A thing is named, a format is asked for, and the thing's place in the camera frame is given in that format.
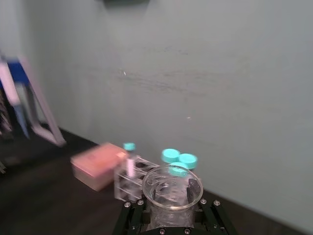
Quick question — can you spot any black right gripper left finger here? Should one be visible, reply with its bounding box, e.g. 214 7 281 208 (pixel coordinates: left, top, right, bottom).
112 199 151 235

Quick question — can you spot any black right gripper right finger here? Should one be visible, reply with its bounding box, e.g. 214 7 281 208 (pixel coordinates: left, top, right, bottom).
186 178 239 235

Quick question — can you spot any clear glass beaker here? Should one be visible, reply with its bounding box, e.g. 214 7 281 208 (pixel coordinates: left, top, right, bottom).
141 164 204 230

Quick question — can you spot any clear plastic tube rack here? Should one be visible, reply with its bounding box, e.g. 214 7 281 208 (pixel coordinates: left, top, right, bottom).
113 154 160 203

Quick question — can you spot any small tube with teal cap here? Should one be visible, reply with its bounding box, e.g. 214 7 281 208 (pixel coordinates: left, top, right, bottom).
123 142 136 178

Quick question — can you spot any pink plastic box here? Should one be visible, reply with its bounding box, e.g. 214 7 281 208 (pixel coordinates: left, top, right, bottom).
70 142 130 192

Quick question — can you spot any bottle with teal cap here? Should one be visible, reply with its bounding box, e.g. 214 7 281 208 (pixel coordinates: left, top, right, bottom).
169 162 189 177
161 148 180 163
179 153 199 170

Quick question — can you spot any black table cloth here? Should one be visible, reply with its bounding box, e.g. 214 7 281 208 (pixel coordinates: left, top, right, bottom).
0 126 313 235

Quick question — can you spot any white pipette stand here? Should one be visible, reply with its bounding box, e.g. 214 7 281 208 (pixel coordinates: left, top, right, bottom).
0 55 67 147

